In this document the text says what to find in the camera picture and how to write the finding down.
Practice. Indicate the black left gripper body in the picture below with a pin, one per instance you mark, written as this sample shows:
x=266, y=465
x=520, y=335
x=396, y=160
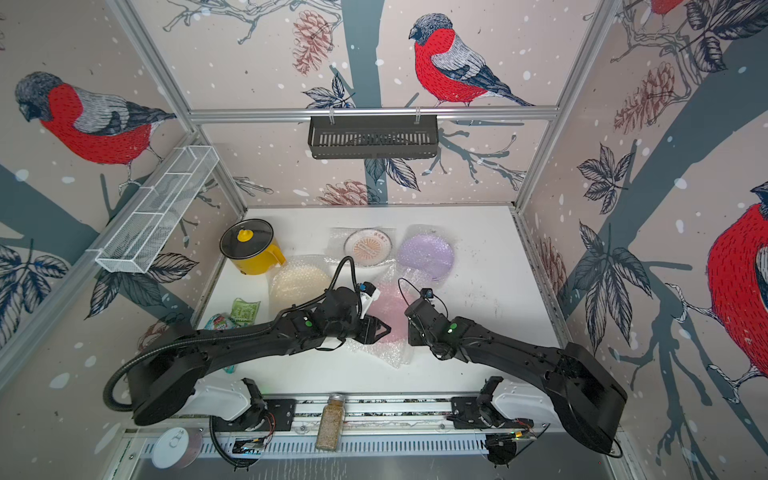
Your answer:
x=347, y=330

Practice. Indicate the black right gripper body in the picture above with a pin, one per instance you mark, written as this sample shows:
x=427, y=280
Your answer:
x=416, y=337

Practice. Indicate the pink dinner plate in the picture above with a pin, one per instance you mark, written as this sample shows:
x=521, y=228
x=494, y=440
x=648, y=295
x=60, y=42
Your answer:
x=390, y=308

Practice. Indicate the clear bubble wrap sheet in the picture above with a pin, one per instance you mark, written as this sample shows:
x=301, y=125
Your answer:
x=398, y=286

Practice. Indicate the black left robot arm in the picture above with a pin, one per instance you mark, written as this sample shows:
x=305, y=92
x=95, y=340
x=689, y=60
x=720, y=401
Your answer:
x=157, y=383

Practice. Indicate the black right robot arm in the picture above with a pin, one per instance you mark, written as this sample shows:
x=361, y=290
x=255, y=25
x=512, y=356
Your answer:
x=587, y=399

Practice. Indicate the cream plate in bubble wrap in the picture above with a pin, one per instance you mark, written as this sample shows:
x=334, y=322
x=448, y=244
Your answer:
x=300, y=279

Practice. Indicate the purple plate in bubble wrap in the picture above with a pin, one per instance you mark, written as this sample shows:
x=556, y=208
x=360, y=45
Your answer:
x=428, y=249

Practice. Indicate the patterned plate in bubble wrap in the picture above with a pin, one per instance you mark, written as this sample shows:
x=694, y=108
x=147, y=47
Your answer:
x=369, y=247

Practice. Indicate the small green sachet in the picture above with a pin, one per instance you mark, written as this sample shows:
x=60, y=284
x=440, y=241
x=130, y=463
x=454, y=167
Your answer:
x=244, y=313

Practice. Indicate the yellow pot with black lid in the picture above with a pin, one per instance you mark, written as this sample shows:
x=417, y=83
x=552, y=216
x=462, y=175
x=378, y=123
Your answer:
x=252, y=247

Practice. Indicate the spice jar with granules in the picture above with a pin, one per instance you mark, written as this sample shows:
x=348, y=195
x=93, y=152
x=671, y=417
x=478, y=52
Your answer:
x=331, y=424

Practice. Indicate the green snack packet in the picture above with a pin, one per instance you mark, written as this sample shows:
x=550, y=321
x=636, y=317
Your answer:
x=220, y=322

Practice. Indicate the white tape roll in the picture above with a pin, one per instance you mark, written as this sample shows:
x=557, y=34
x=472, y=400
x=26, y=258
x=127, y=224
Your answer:
x=177, y=448

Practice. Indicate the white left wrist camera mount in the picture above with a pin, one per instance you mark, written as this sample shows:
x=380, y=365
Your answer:
x=368, y=295

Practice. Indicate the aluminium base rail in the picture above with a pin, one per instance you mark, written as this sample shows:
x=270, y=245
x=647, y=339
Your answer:
x=371, y=427

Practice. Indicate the black hanging wire basket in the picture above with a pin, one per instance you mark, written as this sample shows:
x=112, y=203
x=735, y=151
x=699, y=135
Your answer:
x=374, y=137

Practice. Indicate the white wire mesh shelf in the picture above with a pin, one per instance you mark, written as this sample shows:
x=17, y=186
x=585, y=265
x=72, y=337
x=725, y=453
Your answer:
x=140, y=238

